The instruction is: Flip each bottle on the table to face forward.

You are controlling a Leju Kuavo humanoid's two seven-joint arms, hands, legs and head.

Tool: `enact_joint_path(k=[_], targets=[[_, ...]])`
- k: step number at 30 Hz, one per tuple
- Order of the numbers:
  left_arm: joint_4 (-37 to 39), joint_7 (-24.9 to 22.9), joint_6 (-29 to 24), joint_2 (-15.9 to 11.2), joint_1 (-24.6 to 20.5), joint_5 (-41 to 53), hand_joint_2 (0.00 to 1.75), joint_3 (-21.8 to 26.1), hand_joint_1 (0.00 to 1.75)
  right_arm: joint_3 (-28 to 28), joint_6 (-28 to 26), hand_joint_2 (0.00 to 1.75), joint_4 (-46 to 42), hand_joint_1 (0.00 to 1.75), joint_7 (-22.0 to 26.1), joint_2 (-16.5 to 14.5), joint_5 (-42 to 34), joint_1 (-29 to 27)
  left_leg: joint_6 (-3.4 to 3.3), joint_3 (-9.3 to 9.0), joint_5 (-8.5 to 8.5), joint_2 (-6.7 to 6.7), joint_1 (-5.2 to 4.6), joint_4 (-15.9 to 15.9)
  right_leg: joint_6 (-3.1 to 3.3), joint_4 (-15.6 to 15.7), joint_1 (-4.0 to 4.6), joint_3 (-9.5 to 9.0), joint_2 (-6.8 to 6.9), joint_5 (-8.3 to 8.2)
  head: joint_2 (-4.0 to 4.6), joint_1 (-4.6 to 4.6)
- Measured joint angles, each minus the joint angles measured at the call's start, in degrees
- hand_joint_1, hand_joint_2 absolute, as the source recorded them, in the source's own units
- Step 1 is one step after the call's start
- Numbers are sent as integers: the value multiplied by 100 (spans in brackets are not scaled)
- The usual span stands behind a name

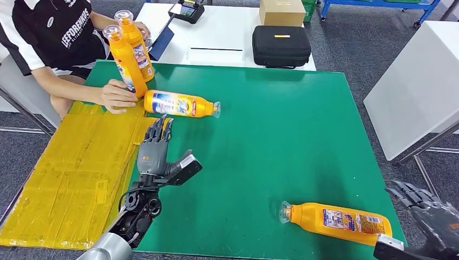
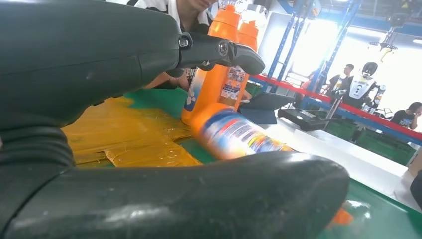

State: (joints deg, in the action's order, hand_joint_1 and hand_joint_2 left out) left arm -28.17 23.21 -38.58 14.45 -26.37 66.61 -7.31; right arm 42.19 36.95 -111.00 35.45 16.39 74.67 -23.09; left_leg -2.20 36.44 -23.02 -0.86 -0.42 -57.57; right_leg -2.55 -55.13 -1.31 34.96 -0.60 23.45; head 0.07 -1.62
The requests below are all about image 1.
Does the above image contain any brown cardboard box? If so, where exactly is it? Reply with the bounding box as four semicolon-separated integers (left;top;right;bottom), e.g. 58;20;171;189
259;0;306;27

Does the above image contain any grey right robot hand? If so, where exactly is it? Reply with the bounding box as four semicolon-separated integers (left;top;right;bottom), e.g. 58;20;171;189
385;180;459;260

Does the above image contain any white table with metal legs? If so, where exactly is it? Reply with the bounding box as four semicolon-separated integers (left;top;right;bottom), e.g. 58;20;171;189
0;54;62;137
363;21;459;252

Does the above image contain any person's left hand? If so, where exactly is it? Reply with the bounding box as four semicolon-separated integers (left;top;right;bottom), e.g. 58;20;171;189
134;22;152;38

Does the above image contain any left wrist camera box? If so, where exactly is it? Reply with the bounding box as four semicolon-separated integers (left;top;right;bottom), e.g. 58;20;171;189
168;154;204;186

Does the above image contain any black remote controller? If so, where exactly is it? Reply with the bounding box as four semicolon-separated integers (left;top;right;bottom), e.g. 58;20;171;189
168;0;206;24

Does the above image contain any yellow taped cardboard mat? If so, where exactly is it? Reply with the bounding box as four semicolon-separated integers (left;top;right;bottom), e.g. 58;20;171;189
0;100;170;251

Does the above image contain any person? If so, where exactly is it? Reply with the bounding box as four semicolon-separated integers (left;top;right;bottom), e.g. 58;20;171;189
0;0;152;119

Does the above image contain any person's right hand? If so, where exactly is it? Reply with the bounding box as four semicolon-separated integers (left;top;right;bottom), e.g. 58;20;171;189
97;79;139;115

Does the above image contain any blue tablet cover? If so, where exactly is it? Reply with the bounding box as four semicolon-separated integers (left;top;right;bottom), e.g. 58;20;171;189
148;16;175;61

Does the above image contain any orange detergent bottle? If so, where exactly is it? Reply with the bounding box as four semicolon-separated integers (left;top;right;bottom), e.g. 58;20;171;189
102;24;148;98
143;89;222;119
114;10;155;82
279;200;392;247

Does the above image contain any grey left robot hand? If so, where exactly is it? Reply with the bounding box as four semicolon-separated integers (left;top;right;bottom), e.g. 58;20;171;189
136;114;194;177

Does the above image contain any black zip carrying case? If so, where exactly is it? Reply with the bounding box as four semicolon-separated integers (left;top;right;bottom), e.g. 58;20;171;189
252;25;312;69

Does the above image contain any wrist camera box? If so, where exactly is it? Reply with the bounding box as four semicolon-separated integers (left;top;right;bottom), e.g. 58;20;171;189
373;233;431;260
168;154;204;186

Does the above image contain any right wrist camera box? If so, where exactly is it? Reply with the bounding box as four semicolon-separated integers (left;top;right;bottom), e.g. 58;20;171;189
373;233;431;260

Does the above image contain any blue wheeled metal rack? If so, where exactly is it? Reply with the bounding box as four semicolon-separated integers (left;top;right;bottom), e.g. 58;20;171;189
317;0;442;29

